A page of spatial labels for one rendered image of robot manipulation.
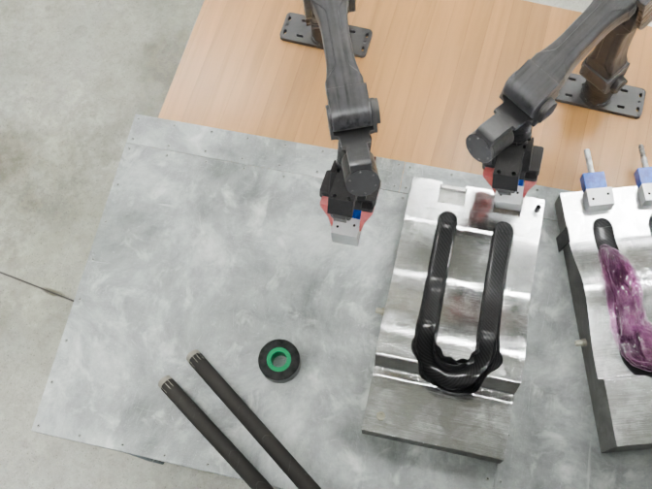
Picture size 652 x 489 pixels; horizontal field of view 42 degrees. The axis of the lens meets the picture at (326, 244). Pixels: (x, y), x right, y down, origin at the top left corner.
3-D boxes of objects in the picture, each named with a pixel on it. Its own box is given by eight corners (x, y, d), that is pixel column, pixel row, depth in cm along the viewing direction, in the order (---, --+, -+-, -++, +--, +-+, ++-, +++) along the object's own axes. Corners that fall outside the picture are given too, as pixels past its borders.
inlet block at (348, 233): (346, 179, 165) (345, 168, 160) (372, 183, 164) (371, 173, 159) (332, 242, 161) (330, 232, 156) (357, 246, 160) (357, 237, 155)
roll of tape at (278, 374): (271, 390, 163) (269, 387, 160) (253, 354, 166) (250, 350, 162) (308, 371, 164) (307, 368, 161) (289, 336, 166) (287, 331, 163)
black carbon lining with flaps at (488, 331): (437, 212, 166) (440, 194, 157) (518, 228, 164) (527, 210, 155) (403, 385, 155) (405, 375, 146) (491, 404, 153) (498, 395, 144)
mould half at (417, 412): (410, 193, 175) (413, 166, 162) (537, 216, 172) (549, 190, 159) (361, 433, 159) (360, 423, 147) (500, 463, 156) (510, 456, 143)
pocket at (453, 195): (440, 188, 169) (440, 180, 166) (466, 192, 169) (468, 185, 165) (436, 209, 168) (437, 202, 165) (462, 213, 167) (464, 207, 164)
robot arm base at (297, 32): (364, 38, 179) (373, 11, 181) (275, 18, 182) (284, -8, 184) (365, 58, 187) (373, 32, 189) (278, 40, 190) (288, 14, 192)
